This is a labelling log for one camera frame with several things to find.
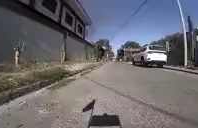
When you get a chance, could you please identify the distant brick building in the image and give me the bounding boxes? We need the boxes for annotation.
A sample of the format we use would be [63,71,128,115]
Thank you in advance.
[122,47,141,62]

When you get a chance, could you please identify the distant trees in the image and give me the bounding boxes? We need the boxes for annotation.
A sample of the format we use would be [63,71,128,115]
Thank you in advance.
[120,40,141,50]

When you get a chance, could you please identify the grey asphalt road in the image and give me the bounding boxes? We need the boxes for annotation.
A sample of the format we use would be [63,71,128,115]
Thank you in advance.
[0,60,198,128]

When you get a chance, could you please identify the white car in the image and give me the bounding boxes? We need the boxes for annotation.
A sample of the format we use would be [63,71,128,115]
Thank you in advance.
[131,44,168,69]

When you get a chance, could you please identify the concrete kerb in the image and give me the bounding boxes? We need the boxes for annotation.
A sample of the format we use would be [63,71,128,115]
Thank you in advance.
[0,61,105,110]

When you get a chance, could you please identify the grey building with dark windows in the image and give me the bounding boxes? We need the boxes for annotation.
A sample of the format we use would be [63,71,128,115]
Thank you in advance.
[0,0,97,66]

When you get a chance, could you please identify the dry grass verge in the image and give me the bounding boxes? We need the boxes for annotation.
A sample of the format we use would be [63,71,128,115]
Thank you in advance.
[0,60,103,98]

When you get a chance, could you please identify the small bare tree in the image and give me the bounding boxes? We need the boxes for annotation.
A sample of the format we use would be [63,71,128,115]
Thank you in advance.
[12,29,29,67]

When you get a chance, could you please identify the pale street pole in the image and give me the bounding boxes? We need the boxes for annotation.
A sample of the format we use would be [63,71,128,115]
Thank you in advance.
[176,0,189,68]

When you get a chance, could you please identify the raised pavement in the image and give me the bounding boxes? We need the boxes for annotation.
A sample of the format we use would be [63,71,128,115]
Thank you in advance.
[162,64,198,78]

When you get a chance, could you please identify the overhead wires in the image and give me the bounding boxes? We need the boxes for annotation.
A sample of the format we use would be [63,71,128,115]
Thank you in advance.
[118,0,149,32]

